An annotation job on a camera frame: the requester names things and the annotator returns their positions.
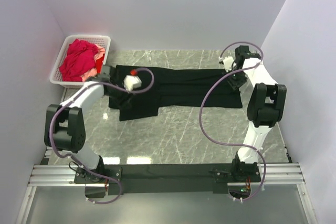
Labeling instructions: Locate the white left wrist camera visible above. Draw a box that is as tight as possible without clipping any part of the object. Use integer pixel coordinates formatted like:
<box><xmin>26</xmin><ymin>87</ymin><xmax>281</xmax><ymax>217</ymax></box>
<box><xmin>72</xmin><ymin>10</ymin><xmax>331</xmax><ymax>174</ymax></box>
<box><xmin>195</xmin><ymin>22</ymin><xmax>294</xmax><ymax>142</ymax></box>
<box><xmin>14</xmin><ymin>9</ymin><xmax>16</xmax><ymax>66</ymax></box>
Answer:
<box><xmin>123</xmin><ymin>69</ymin><xmax>142</xmax><ymax>91</ymax></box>

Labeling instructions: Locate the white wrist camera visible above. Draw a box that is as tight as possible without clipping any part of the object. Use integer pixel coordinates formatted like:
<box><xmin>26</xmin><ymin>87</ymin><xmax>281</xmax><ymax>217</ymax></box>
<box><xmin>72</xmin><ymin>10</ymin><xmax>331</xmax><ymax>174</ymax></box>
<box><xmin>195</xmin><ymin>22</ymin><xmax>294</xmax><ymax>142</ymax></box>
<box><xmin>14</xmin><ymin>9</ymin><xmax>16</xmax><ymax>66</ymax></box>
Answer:
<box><xmin>219</xmin><ymin>56</ymin><xmax>235</xmax><ymax>73</ymax></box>
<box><xmin>123</xmin><ymin>69</ymin><xmax>142</xmax><ymax>91</ymax></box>

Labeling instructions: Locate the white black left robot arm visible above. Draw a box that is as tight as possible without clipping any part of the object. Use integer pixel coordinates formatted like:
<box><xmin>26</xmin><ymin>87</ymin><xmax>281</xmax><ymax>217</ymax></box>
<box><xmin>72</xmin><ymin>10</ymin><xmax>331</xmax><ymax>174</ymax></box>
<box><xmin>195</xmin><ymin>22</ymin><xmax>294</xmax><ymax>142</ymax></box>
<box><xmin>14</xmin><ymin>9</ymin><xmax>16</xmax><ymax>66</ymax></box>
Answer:
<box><xmin>44</xmin><ymin>66</ymin><xmax>143</xmax><ymax>183</ymax></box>

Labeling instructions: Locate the orange red t shirt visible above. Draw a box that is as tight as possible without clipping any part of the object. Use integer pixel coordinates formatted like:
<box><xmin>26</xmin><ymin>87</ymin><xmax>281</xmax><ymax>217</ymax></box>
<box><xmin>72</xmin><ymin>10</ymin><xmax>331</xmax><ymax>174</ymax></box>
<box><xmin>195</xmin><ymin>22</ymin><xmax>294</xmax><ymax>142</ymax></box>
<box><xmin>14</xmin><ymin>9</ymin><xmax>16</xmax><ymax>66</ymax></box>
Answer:
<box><xmin>96</xmin><ymin>55</ymin><xmax>104</xmax><ymax>73</ymax></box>

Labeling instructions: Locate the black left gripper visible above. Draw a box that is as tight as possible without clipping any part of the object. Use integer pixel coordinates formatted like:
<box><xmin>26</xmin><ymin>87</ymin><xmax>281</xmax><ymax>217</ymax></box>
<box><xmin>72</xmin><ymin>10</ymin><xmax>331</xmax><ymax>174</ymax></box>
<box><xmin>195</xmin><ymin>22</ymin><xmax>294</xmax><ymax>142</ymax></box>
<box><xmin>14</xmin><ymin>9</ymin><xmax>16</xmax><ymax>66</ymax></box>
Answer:
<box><xmin>107</xmin><ymin>80</ymin><xmax>135</xmax><ymax>110</ymax></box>

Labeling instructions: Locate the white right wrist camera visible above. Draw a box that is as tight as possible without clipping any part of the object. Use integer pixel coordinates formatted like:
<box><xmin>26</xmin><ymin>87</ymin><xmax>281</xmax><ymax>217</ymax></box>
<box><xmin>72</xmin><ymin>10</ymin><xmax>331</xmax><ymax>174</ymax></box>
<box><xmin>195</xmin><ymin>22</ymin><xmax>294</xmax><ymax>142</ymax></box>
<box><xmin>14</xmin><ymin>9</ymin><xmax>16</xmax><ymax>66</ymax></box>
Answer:
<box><xmin>219</xmin><ymin>56</ymin><xmax>235</xmax><ymax>73</ymax></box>

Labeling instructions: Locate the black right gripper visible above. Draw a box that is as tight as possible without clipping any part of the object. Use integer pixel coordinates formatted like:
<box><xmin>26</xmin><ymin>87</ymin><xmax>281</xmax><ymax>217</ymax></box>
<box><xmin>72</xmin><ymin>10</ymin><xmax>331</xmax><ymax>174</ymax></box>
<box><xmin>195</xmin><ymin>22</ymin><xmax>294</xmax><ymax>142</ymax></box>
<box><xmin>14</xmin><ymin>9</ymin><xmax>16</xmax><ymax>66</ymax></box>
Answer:
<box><xmin>221</xmin><ymin>66</ymin><xmax>247</xmax><ymax>93</ymax></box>

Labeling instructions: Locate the black base crossbar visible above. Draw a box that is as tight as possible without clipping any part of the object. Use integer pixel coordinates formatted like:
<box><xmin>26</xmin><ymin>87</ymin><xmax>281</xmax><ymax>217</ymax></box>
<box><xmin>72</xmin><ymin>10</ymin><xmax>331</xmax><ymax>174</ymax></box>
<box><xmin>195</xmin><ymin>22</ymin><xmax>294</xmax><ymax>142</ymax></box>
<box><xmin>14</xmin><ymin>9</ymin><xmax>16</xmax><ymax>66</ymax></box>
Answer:
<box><xmin>74</xmin><ymin>163</ymin><xmax>263</xmax><ymax>199</ymax></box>

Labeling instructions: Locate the white plastic laundry basket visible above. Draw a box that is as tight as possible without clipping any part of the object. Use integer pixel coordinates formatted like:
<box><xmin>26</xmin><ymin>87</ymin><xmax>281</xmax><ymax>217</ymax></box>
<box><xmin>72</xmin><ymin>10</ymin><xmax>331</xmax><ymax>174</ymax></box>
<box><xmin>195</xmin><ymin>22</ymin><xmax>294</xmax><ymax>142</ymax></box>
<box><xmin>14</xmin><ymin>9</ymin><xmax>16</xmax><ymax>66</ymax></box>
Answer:
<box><xmin>49</xmin><ymin>34</ymin><xmax>111</xmax><ymax>89</ymax></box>

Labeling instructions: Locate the aluminium frame rail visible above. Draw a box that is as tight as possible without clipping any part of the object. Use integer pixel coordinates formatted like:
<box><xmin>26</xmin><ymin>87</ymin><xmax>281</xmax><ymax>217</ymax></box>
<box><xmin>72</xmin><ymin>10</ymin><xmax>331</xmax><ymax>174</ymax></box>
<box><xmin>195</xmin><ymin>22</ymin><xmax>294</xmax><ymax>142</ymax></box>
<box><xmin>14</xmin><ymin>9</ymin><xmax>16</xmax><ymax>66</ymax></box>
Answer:
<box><xmin>14</xmin><ymin>87</ymin><xmax>316</xmax><ymax>224</ymax></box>

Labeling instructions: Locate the black t shirt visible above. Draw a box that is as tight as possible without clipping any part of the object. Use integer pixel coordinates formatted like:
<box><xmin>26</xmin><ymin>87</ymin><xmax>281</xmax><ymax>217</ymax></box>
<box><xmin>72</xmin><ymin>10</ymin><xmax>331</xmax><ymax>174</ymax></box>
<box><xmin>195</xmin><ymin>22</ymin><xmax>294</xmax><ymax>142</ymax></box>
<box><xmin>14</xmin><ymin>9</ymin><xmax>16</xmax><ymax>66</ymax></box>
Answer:
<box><xmin>118</xmin><ymin>67</ymin><xmax>243</xmax><ymax>121</ymax></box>

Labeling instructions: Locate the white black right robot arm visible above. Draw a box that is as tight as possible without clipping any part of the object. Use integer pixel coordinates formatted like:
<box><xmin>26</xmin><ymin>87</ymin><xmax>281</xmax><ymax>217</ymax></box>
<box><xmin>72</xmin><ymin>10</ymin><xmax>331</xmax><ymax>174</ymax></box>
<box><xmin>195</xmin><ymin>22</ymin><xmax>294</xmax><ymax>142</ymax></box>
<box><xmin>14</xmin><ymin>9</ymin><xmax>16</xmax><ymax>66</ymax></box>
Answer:
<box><xmin>224</xmin><ymin>45</ymin><xmax>287</xmax><ymax>182</ymax></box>

